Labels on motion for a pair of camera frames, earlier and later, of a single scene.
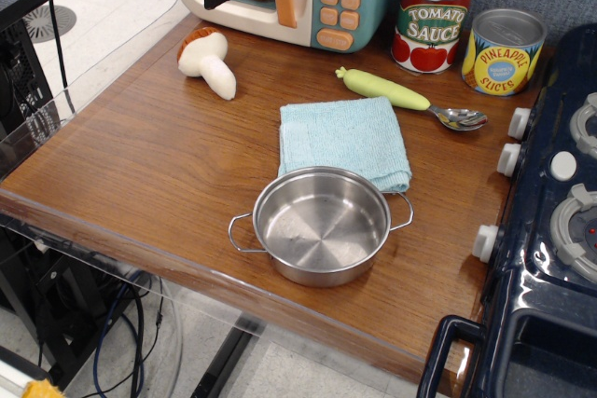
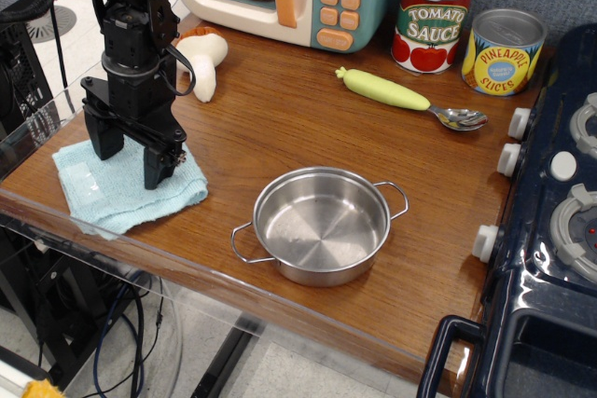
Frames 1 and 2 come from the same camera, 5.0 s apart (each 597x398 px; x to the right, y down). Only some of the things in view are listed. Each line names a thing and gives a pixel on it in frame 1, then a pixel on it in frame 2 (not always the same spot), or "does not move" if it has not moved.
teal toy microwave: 334,1 does not move
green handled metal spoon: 373,87 does not move
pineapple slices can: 503,52 does not move
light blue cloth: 360,135 to 104,195
